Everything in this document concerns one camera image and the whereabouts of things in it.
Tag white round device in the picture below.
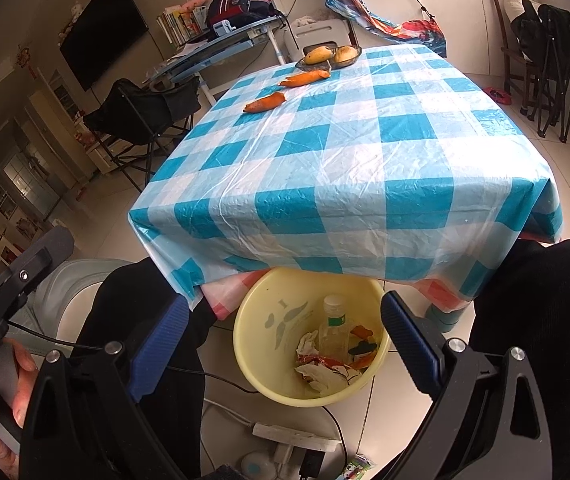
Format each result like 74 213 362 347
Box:
239 451 278 480

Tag yellow plastic basin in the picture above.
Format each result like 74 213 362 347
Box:
233 267 392 407

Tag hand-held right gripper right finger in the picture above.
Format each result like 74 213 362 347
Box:
381 291 553 480

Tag blue study desk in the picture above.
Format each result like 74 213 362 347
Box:
150 15 288 106

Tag colourful small packet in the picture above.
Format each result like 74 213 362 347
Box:
342 454 374 480

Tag row of books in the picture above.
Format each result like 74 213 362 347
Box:
155 5 210 46

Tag low white cabinet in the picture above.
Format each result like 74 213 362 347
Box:
87 140 130 181

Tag wire fruit dish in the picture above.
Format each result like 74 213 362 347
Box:
296 45 363 71

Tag black cable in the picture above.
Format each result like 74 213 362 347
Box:
7 320 260 393

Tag blue checkered tablecloth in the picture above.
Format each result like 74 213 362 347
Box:
129 44 563 311

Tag wooden chair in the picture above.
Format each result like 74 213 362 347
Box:
482 0 530 106

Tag black power adapter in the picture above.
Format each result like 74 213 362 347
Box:
297 450 323 478

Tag dark striped backpack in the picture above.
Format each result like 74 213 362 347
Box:
206 0 276 31

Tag white power strip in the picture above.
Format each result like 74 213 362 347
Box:
252 422 340 453

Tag colourful hanging bag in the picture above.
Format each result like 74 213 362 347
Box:
326 0 448 58

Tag person's leg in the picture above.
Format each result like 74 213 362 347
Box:
465 240 570 480
72 260 216 480

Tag white bag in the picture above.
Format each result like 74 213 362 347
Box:
504 0 538 21

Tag black wall television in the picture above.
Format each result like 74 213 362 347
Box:
60 0 149 92

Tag clear plastic bottle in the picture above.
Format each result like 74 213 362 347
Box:
317 296 353 366

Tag white floor appliance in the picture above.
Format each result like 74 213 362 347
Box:
292 19 353 53

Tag person's right leg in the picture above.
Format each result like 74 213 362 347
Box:
465 240 570 480

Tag light grey sofa seat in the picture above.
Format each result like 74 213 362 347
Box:
30 259 120 356

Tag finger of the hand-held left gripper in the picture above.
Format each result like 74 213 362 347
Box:
12 226 74 296

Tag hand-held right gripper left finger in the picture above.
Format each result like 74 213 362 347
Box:
19 294 200 480

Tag black folding chair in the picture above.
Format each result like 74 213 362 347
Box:
84 78 200 193

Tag person's left leg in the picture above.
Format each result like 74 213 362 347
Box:
72 260 216 480

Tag red snack bag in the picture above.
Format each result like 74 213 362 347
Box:
294 352 366 395

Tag folded black chairs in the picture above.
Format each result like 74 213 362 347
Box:
512 2 570 143

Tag teal table leg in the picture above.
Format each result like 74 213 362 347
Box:
425 305 466 333

